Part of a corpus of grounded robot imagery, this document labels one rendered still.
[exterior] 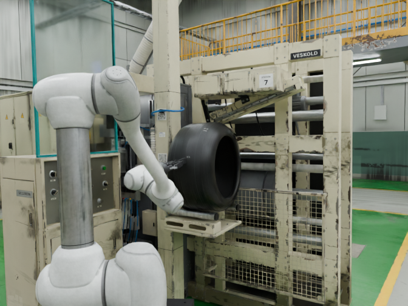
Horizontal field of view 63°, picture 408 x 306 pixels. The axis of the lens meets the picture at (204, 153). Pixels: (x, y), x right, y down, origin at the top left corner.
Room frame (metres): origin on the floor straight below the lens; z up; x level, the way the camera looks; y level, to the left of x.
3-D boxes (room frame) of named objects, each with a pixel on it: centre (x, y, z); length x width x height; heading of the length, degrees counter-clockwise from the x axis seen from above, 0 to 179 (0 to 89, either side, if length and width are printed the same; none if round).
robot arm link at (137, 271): (1.07, 0.22, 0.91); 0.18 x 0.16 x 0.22; 94
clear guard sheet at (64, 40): (1.95, 0.71, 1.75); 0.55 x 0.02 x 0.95; 148
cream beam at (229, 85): (2.31, -0.25, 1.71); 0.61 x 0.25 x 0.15; 58
